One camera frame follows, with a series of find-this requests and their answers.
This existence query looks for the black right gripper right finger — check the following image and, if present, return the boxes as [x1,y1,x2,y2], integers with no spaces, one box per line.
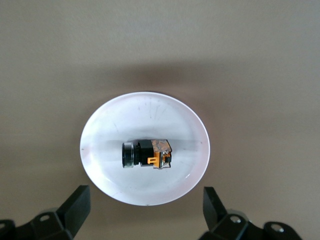
[199,186,302,240]

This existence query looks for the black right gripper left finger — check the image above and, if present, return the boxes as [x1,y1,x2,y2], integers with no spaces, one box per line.
[0,184,92,240]

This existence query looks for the orange and black push-button switch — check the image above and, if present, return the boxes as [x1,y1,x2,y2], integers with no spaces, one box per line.
[121,137,174,170]

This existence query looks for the pink round plate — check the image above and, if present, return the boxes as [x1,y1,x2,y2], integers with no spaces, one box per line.
[79,91,211,207]

